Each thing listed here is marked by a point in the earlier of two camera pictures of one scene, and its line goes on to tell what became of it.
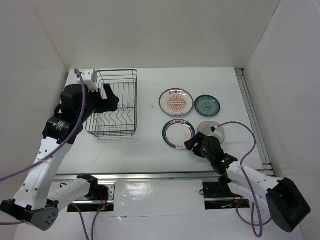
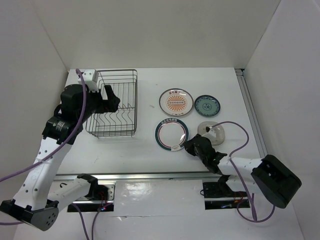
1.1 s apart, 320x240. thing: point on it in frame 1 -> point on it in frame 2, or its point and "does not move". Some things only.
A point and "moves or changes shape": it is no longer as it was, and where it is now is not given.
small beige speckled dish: (205, 127) does not move
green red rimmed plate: (176, 132) moves or changes shape
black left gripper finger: (112, 100) does not move
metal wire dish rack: (122, 122) does not move
